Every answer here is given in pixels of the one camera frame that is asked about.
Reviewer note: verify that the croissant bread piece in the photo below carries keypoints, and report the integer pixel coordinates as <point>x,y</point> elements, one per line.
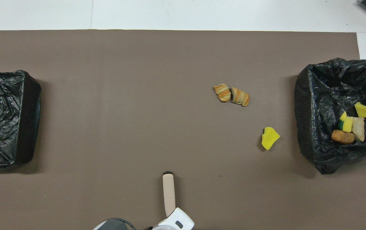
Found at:
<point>240,96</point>
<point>223,92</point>

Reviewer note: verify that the beige hand brush black bristles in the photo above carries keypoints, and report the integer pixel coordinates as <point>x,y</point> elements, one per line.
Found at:
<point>168,195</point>

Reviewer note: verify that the brown textured bread roll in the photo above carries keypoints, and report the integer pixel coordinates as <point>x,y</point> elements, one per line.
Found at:
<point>342,136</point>

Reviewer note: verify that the green and yellow sponge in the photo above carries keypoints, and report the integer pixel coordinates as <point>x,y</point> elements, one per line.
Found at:
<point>347,124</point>

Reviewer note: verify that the pale white bread chunk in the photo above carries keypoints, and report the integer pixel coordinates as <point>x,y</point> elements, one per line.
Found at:
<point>358,129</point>

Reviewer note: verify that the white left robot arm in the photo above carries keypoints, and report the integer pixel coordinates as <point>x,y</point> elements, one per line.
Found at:
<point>176,222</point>

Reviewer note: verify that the black bag lined bin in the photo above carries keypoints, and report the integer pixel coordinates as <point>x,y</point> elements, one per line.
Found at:
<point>317,95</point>
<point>4,127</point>

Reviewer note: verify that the brown paper table mat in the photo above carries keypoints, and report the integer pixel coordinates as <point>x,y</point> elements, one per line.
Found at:
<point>138,80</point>

